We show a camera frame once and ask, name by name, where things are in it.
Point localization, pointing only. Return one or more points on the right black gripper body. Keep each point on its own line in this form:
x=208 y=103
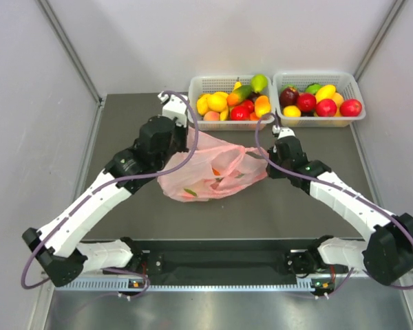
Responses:
x=275 y=172

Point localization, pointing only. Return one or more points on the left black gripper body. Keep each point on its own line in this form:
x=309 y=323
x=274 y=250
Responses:
x=179 y=144

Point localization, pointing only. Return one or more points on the pink plastic bag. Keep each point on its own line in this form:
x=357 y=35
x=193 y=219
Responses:
x=217 y=169

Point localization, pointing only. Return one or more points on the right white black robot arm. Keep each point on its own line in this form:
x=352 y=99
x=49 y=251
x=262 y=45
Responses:
x=385 y=249

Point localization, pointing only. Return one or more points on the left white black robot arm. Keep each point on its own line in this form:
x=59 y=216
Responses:
x=58 y=246

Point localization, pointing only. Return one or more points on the peach fruit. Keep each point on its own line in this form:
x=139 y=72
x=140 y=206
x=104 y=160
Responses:
x=211 y=116

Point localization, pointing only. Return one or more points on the yellow lemon right basket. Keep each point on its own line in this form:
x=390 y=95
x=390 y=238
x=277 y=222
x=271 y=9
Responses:
x=291 y=111

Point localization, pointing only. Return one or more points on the yellow lemon basket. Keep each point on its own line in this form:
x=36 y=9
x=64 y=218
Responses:
x=291 y=111
x=216 y=102

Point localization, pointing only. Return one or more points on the orange yellow mango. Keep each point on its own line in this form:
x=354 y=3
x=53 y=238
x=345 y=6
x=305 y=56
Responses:
x=262 y=106

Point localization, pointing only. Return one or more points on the red apple middle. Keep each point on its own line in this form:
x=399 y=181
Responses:
x=306 y=102

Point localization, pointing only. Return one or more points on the yellow lemon far left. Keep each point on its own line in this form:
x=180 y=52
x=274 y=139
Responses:
x=202 y=104

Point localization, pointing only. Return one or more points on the dark red apple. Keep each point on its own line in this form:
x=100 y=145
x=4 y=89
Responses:
x=288 y=96

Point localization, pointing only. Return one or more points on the red apple front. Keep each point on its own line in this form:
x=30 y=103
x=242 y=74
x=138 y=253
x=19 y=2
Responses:
x=326 y=108

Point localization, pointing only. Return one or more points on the red apple left basket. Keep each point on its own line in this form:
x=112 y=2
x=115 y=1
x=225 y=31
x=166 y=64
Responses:
x=240 y=113

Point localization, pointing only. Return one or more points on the left white plastic basket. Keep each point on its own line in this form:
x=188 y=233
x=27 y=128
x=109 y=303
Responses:
x=224 y=85

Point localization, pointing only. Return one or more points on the white plastic basket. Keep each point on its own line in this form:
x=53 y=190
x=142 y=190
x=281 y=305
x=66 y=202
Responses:
x=224 y=85
x=346 y=86

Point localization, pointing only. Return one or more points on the green lime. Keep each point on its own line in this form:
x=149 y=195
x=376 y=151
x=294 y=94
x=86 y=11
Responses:
x=313 y=88

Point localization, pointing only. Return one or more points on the yellow lemon left basket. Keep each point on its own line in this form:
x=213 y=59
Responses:
x=216 y=102

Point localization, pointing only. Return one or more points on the yellow mango right basket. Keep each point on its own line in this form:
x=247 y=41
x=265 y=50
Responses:
x=326 y=92

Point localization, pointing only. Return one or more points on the green orange mango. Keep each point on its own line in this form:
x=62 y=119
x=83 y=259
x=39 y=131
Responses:
x=239 y=95

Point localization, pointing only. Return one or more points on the green pear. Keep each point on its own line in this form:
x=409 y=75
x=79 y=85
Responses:
x=258 y=83

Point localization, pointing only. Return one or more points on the red apple far right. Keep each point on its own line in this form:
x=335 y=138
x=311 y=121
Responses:
x=351 y=108

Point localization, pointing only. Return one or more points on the right white plastic basket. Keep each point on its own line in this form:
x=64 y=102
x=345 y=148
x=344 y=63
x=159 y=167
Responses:
x=346 y=86

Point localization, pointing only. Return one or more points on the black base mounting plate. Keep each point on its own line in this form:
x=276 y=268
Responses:
x=298 y=256

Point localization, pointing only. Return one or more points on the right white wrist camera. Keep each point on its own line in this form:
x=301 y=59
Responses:
x=282 y=133

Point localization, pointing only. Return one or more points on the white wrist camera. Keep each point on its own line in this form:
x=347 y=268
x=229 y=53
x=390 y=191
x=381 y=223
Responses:
x=282 y=133
x=174 y=108

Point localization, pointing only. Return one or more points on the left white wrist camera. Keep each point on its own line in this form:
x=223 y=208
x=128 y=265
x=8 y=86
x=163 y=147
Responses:
x=174 y=108

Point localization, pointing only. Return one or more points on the grey slotted cable duct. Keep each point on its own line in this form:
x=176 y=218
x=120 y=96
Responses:
x=127 y=284

